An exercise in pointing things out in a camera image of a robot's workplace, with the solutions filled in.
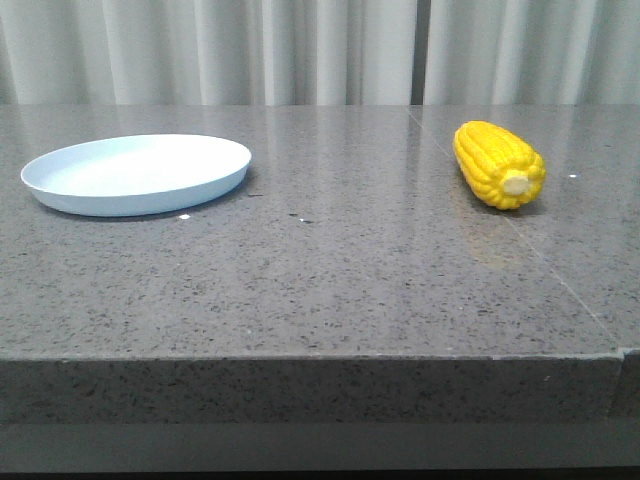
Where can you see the white pleated curtain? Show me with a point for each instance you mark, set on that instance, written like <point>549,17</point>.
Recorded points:
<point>320,52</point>

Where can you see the yellow plastic corn cob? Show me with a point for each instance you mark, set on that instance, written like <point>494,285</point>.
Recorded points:
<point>501,169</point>

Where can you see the light blue round plate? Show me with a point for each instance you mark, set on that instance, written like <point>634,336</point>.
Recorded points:
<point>137,175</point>

